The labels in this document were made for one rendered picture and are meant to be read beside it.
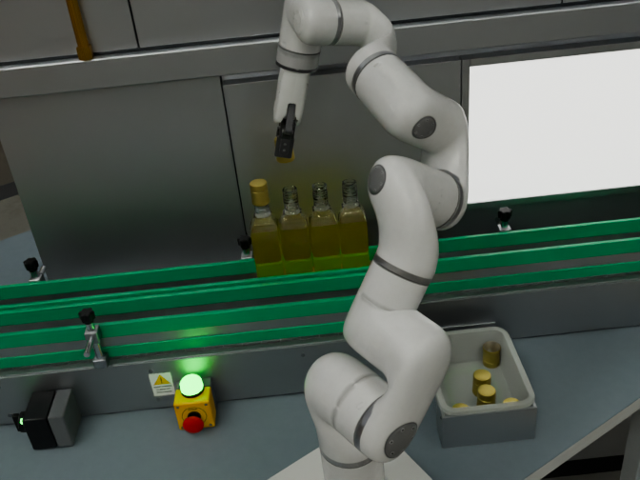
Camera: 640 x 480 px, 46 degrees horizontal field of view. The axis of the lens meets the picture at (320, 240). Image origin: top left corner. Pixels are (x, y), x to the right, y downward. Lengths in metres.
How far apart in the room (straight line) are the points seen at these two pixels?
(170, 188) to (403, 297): 0.77
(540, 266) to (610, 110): 0.35
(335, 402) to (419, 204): 0.29
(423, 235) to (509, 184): 0.71
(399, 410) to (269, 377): 0.58
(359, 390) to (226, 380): 0.56
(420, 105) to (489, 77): 0.52
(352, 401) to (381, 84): 0.44
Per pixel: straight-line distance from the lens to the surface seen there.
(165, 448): 1.52
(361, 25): 1.26
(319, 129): 1.54
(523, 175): 1.67
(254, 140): 1.54
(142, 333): 1.49
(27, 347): 1.57
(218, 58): 1.49
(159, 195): 1.65
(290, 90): 1.32
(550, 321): 1.67
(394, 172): 0.99
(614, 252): 1.64
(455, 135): 1.11
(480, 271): 1.57
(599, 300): 1.67
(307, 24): 1.22
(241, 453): 1.47
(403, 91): 1.06
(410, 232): 0.98
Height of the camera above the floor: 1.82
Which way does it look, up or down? 32 degrees down
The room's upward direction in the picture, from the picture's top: 6 degrees counter-clockwise
